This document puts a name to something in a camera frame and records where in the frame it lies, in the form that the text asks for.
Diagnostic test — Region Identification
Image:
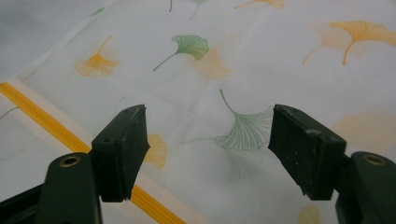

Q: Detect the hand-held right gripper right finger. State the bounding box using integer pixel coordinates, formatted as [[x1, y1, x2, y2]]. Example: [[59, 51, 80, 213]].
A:
[[268, 104, 347, 201]]

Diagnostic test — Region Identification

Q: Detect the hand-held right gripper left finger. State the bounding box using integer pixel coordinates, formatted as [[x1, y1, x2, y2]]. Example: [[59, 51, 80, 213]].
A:
[[91, 104, 151, 203]]

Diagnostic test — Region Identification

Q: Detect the white leaf-print laundry bag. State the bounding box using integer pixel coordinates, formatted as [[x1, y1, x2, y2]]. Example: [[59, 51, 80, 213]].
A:
[[0, 0, 396, 224]]

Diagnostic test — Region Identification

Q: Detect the pale blue table cover sheet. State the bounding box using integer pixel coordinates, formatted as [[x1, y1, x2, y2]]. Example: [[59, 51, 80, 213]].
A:
[[0, 0, 108, 82]]

